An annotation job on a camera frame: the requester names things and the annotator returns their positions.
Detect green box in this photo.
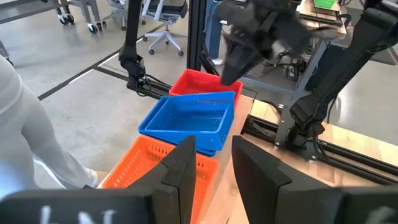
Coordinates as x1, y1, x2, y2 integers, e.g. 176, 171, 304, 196
313, 0, 337, 9

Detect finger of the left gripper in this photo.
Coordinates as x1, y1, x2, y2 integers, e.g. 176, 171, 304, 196
239, 43, 264, 82
220, 40, 246, 86

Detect blue plastic slotted basket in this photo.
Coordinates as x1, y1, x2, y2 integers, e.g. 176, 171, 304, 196
138, 95, 218, 157
144, 91, 236, 152

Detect grey rolling table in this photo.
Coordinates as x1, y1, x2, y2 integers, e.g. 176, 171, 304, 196
0, 0, 105, 35

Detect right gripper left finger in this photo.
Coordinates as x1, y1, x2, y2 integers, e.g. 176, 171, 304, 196
0, 135, 198, 224

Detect orange plastic slotted basket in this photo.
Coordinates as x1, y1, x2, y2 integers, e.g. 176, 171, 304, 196
101, 134, 220, 224

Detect white office chair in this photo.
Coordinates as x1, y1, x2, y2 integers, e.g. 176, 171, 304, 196
102, 0, 131, 32
141, 0, 189, 57

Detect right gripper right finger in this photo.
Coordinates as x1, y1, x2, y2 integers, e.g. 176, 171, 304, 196
231, 135, 398, 224

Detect grey-legged wooden desk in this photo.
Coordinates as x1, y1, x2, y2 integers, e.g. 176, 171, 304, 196
239, 0, 349, 103

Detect red plastic slotted basket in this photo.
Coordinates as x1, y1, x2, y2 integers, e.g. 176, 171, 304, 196
169, 68, 244, 108

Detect person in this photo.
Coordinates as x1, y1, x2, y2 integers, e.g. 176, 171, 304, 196
0, 54, 108, 200
205, 0, 233, 66

